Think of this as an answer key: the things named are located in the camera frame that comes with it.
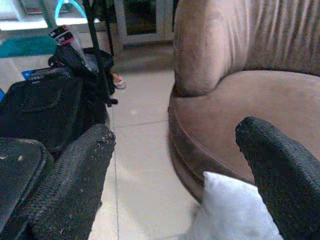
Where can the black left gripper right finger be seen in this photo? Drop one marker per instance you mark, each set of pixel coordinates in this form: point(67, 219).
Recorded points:
point(287, 187)

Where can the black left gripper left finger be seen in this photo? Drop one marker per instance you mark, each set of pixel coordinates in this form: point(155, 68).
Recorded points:
point(70, 195)

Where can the grey square pillow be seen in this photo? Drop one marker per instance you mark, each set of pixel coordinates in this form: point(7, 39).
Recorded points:
point(225, 212)

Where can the brown velvet round sofa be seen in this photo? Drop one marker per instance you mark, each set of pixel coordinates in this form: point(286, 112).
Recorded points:
point(250, 100)

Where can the black flat case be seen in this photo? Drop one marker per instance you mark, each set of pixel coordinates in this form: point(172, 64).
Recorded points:
point(20, 170)

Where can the black backpack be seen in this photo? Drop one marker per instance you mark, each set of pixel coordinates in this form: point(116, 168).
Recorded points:
point(50, 107)

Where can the orange white shoe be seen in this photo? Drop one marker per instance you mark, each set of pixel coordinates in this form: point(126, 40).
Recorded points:
point(119, 81)

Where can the dark blue printed box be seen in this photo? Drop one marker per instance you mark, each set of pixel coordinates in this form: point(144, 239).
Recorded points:
point(31, 74)

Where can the teal mat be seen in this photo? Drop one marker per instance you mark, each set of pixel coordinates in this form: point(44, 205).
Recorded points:
point(25, 47)

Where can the pink black striped bottle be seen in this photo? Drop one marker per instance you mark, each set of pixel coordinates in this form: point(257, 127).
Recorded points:
point(62, 36)

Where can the white framed glass cabinet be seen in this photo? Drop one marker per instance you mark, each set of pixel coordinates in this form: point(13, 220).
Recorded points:
point(120, 25)

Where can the light blue curved frame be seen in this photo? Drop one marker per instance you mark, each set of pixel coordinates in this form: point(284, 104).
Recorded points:
point(58, 11)

